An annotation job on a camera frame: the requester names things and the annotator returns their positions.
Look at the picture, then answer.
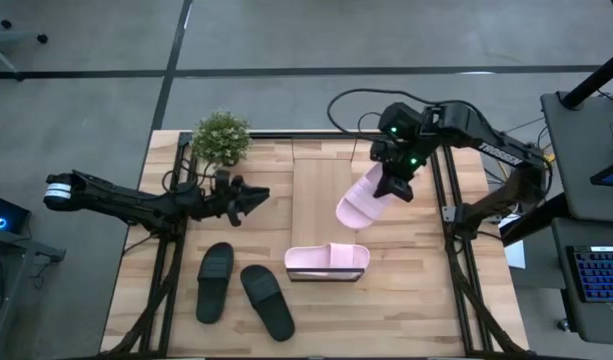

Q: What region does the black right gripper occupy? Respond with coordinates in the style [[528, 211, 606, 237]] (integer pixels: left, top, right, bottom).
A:
[[370, 138, 427, 202]]

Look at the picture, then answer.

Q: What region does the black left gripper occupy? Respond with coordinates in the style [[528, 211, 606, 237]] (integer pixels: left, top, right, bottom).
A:
[[209, 169, 271, 226]]

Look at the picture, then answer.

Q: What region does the pink slide sandal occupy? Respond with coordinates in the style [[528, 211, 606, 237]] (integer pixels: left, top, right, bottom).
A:
[[284, 242, 371, 274], [334, 162, 402, 231]]

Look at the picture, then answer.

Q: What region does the black slide sandal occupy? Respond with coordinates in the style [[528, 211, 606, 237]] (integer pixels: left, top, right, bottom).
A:
[[195, 242, 235, 325], [239, 264, 296, 343]]

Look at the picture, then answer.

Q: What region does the small green potted plant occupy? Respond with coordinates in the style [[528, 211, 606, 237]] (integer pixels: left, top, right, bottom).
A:
[[190, 110, 252, 168]]

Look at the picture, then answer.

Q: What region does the white paper sheet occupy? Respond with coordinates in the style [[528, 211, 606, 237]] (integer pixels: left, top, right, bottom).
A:
[[500, 214, 527, 270]]

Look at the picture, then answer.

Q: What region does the black stand bar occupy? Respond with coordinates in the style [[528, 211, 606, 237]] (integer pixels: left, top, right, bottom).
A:
[[499, 192, 570, 247]]

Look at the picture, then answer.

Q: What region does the grey desk with laptop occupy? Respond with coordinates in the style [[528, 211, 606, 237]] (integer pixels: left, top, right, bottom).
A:
[[539, 91, 613, 224]]

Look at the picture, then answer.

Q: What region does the backlit computer keyboard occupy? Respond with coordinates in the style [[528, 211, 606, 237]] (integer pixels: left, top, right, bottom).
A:
[[565, 244, 613, 304]]

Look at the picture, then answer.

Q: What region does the black pole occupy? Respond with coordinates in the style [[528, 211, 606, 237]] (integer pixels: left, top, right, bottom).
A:
[[558, 47, 613, 110]]

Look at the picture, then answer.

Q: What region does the grey desk with keyboard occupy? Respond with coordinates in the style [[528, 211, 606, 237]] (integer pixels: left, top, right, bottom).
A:
[[550, 217, 613, 346]]

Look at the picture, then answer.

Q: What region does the computer case with blue light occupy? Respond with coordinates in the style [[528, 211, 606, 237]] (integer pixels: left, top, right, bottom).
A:
[[0, 192, 30, 235]]

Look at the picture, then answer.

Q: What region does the grey metal cart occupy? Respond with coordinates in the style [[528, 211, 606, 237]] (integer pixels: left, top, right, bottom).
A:
[[0, 224, 67, 360]]

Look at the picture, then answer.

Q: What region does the office chair base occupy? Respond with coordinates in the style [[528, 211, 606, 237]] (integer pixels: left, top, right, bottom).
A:
[[0, 0, 50, 81]]

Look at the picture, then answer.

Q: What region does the wooden shelf with black frame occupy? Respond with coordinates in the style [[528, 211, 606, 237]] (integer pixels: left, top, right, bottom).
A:
[[286, 137, 366, 283]]

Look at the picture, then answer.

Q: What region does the black aluminium table frame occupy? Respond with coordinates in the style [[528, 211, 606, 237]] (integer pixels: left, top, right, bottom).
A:
[[101, 129, 530, 359]]

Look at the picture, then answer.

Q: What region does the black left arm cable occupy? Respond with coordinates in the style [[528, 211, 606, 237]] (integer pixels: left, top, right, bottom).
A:
[[160, 159, 218, 196]]

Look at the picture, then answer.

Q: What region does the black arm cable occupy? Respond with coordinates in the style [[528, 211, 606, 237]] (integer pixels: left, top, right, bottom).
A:
[[327, 88, 440, 151], [160, 159, 218, 196]]

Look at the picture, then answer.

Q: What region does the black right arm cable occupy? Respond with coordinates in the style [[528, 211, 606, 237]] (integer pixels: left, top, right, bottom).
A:
[[327, 88, 440, 151]]

